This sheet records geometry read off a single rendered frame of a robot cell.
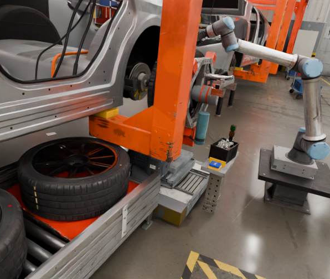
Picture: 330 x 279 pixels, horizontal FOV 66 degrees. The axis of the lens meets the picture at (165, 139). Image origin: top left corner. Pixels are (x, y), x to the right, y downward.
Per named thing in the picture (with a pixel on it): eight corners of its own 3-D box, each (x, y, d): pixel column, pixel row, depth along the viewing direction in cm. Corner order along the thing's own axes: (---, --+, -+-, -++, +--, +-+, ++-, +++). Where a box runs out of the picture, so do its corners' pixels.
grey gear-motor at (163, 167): (127, 171, 231) (129, 135, 217) (168, 186, 214) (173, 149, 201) (115, 179, 216) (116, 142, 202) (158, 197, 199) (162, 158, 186)
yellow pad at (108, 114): (104, 110, 193) (104, 104, 191) (119, 114, 187) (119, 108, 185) (91, 114, 181) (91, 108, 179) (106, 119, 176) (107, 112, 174)
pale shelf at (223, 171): (218, 149, 213) (218, 145, 212) (238, 155, 207) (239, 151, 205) (200, 169, 178) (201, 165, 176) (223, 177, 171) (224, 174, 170)
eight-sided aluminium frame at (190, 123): (200, 116, 240) (210, 56, 218) (207, 118, 237) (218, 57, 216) (175, 132, 195) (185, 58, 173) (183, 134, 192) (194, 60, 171)
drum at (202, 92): (195, 98, 215) (198, 82, 210) (220, 104, 207) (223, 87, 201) (189, 102, 204) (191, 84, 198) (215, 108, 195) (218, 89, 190)
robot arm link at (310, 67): (321, 150, 203) (316, 54, 178) (331, 160, 187) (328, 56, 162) (300, 153, 206) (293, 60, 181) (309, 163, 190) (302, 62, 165)
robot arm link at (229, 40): (238, 47, 182) (232, 30, 178) (240, 48, 171) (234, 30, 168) (225, 53, 184) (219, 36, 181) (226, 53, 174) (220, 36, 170)
